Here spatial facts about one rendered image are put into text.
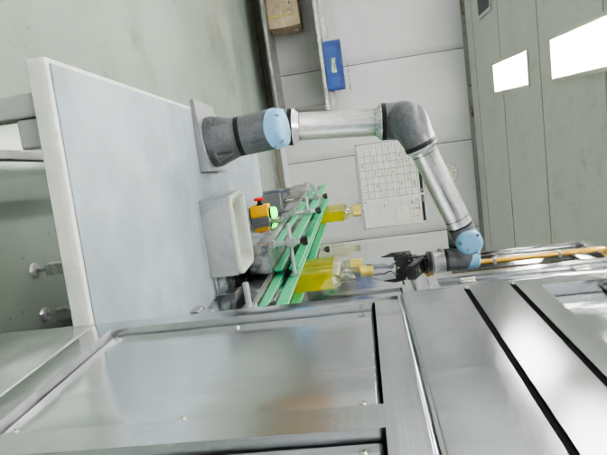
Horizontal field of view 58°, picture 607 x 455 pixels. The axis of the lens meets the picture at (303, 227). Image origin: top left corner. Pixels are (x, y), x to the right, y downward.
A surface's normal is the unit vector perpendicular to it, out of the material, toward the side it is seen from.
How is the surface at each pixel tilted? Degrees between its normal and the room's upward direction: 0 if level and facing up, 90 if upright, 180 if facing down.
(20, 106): 90
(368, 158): 90
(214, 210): 90
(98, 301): 0
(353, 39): 90
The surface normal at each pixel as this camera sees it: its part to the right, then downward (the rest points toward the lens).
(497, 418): -0.14, -0.98
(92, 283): 0.99, -0.12
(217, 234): -0.10, 0.18
